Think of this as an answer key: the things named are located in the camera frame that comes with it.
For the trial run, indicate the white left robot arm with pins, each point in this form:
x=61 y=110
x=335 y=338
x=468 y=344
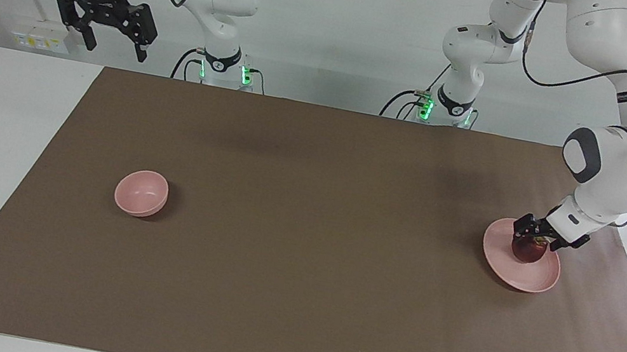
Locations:
x=611 y=170

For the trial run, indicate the brown table mat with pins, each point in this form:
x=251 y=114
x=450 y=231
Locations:
x=298 y=263

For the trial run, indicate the white wall outlet box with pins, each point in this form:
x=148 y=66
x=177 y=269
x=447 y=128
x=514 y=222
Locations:
x=40 y=41

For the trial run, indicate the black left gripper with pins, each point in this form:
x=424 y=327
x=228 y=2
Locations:
x=540 y=227

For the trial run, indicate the pink plate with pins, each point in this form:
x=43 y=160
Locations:
x=512 y=272

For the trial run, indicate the pink bowl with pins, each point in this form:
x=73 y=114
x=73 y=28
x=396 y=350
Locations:
x=139 y=194

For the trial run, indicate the dark red apple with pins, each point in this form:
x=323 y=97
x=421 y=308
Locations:
x=527 y=252

